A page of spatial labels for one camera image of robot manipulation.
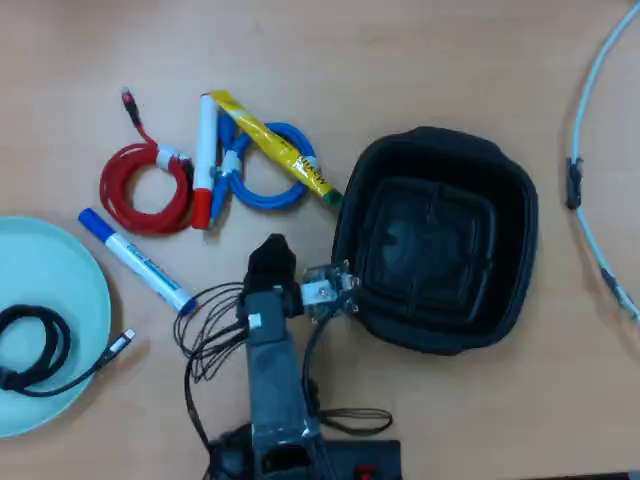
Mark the black square bowl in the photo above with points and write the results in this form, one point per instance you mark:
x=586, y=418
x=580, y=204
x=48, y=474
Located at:
x=435, y=240

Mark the red capped white marker pen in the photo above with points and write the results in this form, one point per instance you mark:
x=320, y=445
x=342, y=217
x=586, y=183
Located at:
x=205, y=150

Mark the light teal plate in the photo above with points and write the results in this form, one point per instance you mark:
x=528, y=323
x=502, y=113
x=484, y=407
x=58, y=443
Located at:
x=50, y=260

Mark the bare circuit board camera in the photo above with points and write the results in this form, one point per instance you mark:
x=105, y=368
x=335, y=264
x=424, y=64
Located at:
x=325, y=292

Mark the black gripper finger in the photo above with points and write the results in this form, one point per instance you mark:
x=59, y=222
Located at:
x=292, y=267
x=267, y=260

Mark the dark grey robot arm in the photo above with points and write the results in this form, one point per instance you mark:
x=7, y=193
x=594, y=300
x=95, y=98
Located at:
x=272, y=385

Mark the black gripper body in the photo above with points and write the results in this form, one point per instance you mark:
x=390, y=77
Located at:
x=270, y=305

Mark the yellow tube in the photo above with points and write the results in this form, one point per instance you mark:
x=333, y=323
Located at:
x=270, y=142

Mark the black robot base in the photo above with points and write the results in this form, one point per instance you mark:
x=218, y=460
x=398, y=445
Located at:
x=350, y=457

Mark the blue capped white marker pen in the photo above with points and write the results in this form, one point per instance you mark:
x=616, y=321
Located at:
x=135, y=260

